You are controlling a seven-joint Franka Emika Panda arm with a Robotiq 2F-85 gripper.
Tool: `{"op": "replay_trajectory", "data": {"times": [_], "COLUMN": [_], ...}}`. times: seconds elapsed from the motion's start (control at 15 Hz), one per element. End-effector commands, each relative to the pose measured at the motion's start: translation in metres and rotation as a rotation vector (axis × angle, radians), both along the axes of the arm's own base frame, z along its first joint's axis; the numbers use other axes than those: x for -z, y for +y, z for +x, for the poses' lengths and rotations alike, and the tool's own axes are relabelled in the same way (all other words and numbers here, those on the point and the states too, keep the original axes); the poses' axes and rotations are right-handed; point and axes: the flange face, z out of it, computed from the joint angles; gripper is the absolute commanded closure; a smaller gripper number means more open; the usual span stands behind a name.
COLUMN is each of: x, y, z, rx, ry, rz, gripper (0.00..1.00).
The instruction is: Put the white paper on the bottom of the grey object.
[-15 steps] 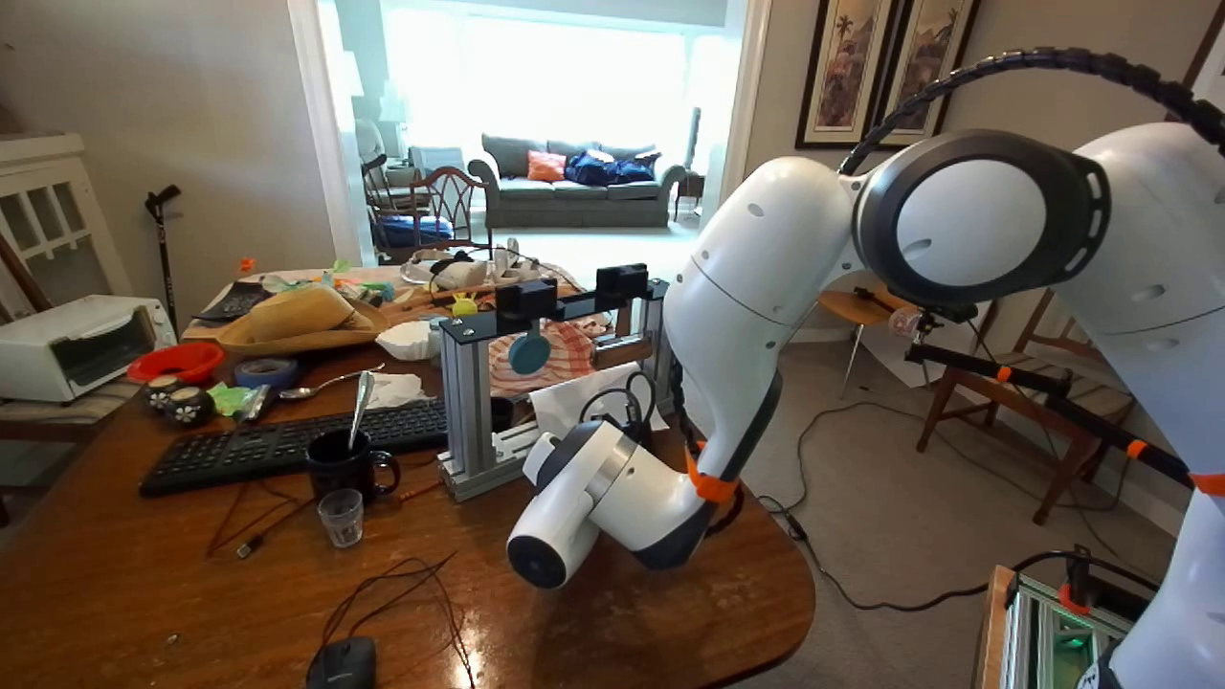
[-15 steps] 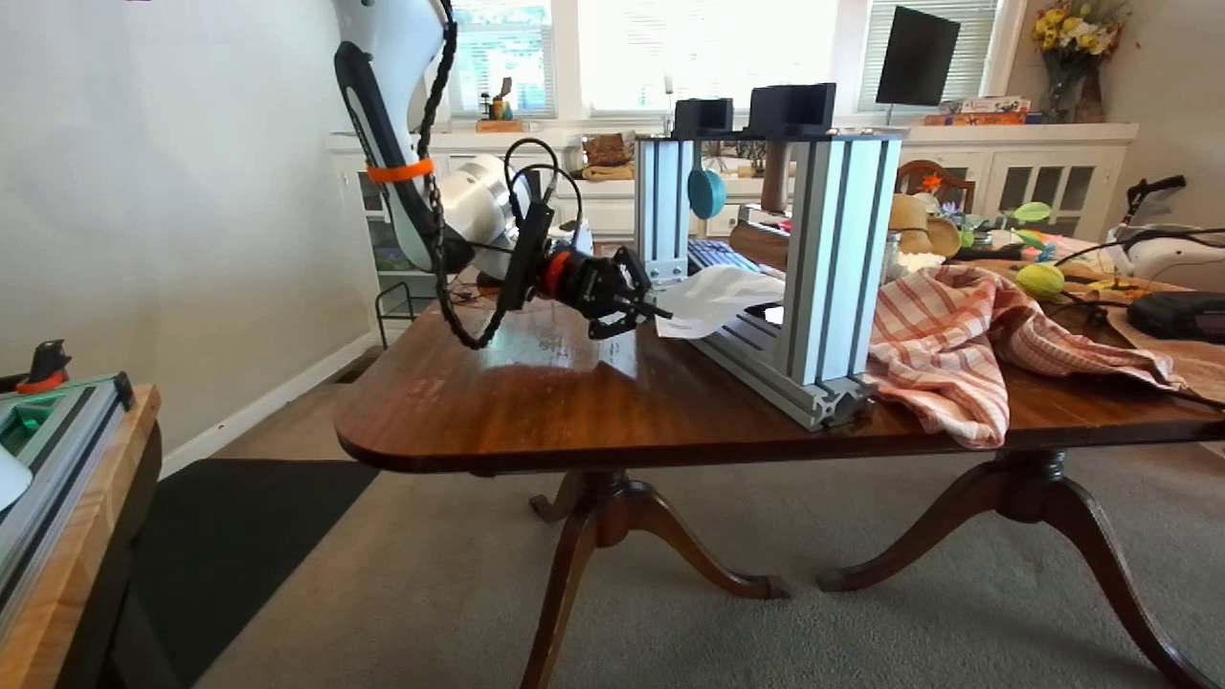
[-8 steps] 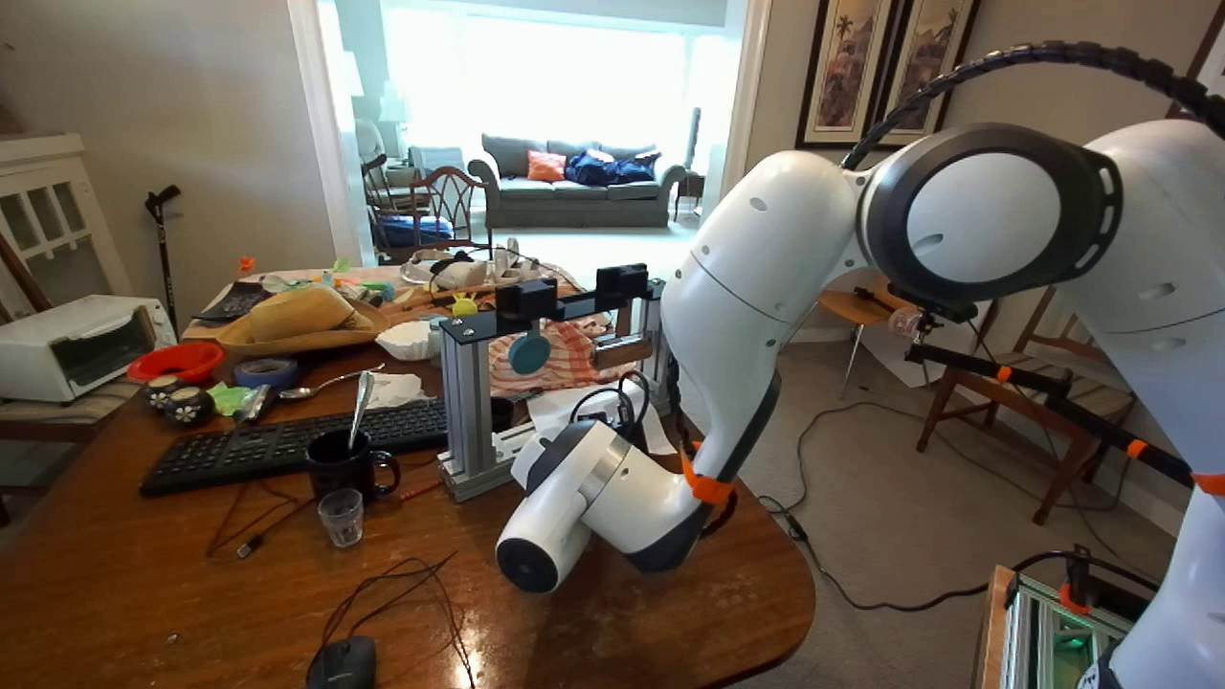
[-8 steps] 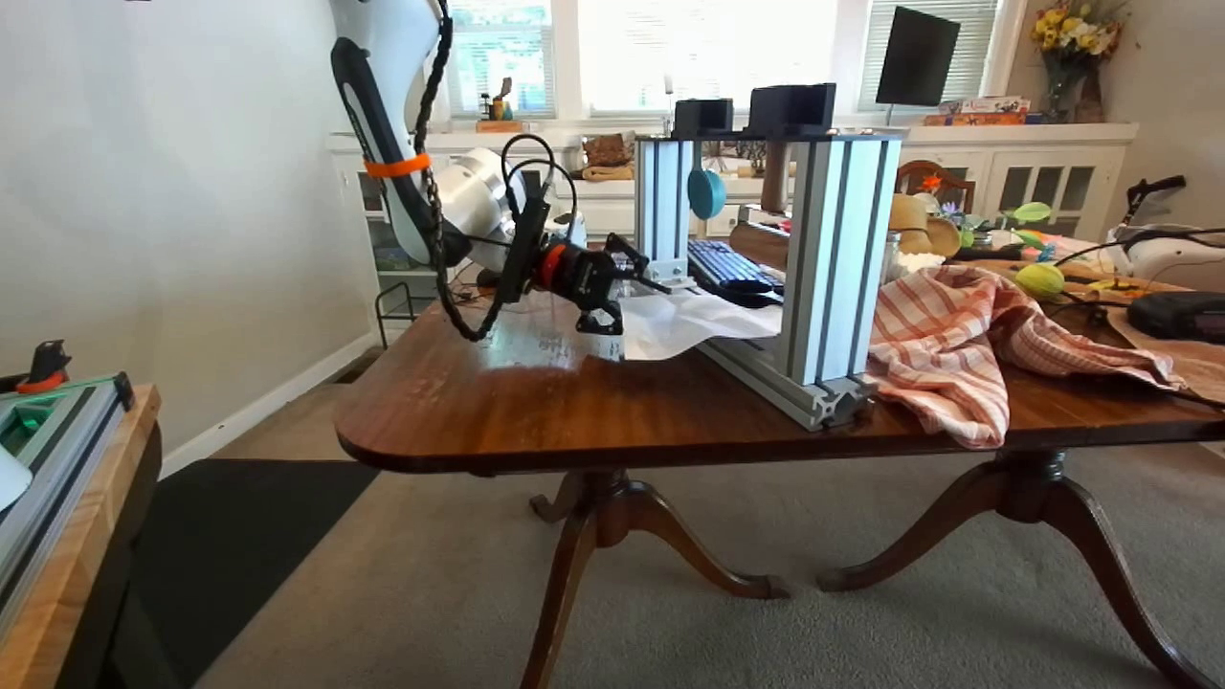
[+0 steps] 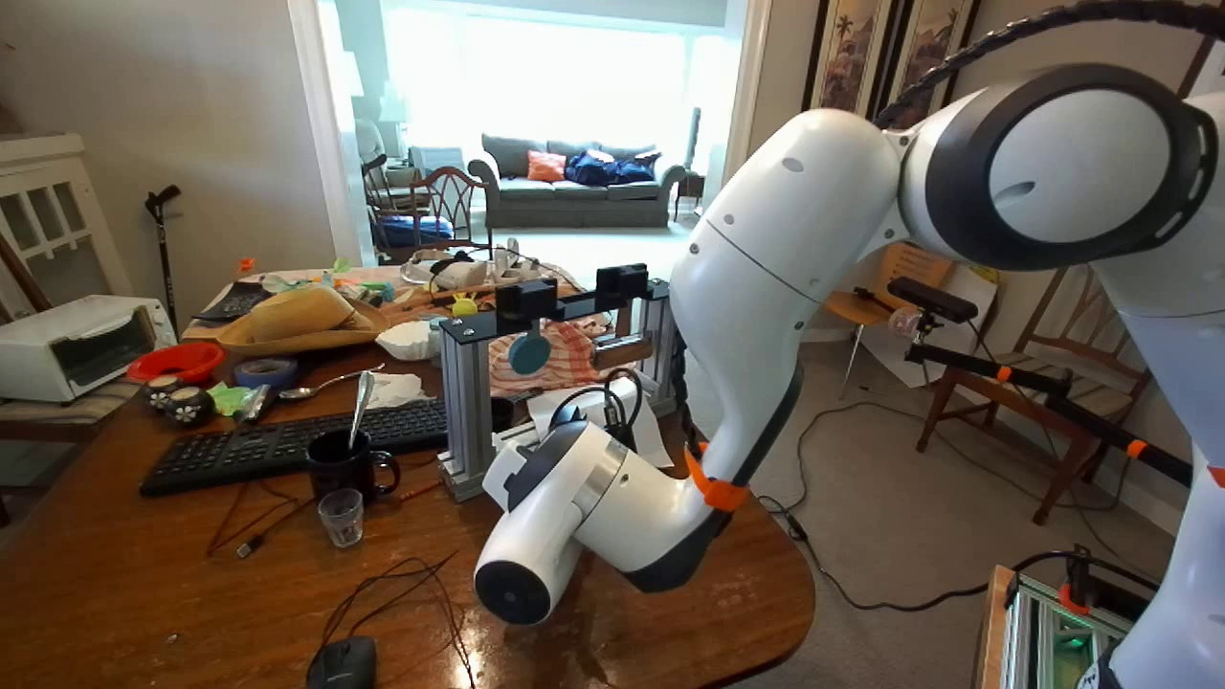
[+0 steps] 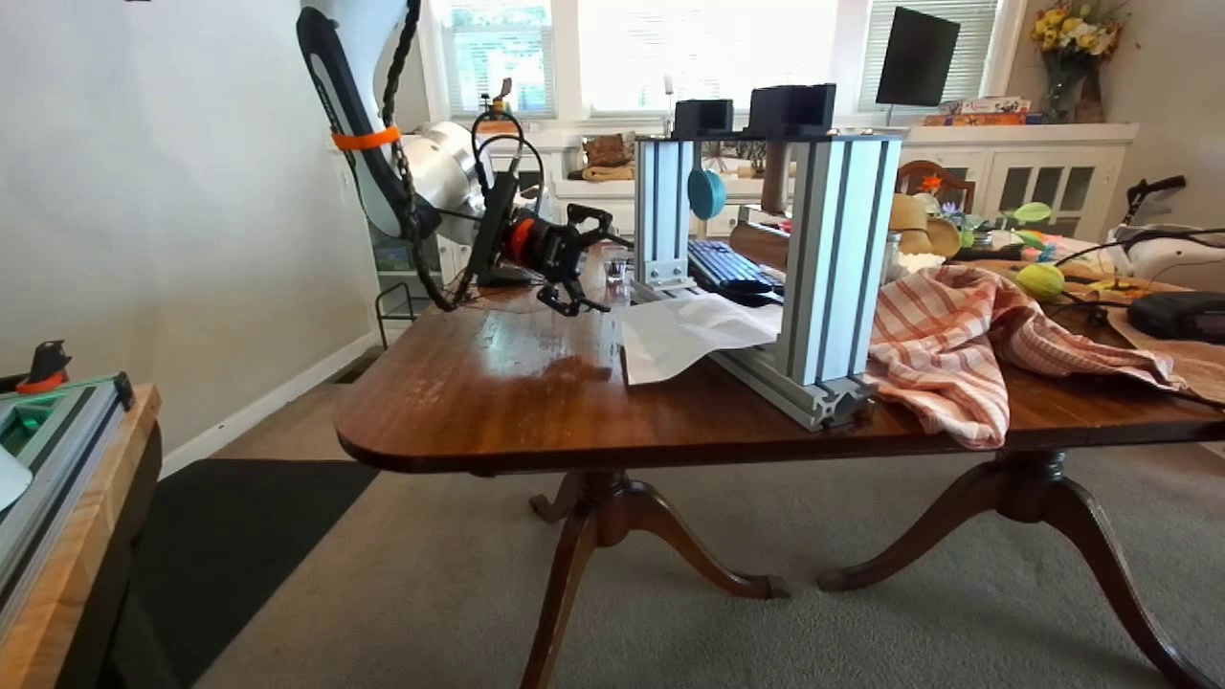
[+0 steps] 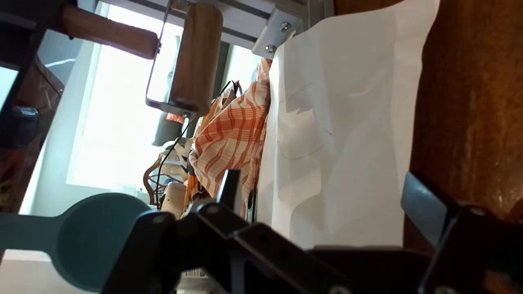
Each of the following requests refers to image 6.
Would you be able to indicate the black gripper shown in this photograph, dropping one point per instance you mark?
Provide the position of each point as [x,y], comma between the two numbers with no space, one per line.
[555,255]

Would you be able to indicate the orange black clamp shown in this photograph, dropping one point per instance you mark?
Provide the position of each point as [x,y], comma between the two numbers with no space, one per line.
[49,369]

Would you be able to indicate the wooden table pedestal leg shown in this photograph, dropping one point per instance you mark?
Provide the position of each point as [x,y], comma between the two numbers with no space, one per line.
[599,521]
[1036,490]

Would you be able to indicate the small black camera box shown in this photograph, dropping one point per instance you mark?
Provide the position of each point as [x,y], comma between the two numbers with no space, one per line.
[703,118]

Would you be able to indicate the wooden chair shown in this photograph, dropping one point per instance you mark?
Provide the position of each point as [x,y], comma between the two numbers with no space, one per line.
[405,60]

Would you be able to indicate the grey aluminium frame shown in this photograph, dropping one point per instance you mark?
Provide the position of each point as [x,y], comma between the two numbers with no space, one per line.
[835,255]

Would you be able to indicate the wide black camera box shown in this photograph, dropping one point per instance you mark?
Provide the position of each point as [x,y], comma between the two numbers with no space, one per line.
[791,107]

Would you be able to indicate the yellow green ball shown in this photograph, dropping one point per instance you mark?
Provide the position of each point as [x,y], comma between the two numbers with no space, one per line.
[1040,280]

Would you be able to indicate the wooden crate with metal rails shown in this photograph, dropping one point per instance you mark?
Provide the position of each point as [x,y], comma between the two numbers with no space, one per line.
[77,597]

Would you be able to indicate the black computer keyboard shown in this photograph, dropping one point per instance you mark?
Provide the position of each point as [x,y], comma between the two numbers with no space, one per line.
[729,267]

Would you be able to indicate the black monitor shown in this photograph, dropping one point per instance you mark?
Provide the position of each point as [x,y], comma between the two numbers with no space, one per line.
[916,60]

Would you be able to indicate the vase with yellow flowers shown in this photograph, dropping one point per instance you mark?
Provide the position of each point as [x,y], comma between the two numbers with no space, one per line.
[1075,60]

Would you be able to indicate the teal round disc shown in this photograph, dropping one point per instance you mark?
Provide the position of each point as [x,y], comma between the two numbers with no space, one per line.
[706,194]

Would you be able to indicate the white bowl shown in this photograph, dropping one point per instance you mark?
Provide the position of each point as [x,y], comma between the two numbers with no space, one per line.
[1182,263]

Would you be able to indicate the black floor mat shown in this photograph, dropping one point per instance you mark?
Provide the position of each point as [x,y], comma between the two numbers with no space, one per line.
[232,549]

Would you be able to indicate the black pouch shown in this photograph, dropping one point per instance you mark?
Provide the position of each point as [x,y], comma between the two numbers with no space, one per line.
[1182,315]

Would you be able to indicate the mustard yellow cloth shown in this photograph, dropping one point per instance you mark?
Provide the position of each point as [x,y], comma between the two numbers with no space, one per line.
[1187,369]

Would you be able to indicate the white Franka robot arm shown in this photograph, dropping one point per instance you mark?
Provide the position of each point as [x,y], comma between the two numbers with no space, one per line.
[442,157]

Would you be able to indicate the white glass door cabinet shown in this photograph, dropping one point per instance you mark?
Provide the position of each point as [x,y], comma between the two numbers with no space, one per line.
[1047,172]

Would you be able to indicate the orange striped cloth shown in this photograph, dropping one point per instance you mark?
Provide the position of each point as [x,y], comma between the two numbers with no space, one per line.
[945,347]

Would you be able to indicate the green plastic toy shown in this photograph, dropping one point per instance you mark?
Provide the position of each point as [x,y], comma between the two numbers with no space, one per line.
[1033,214]

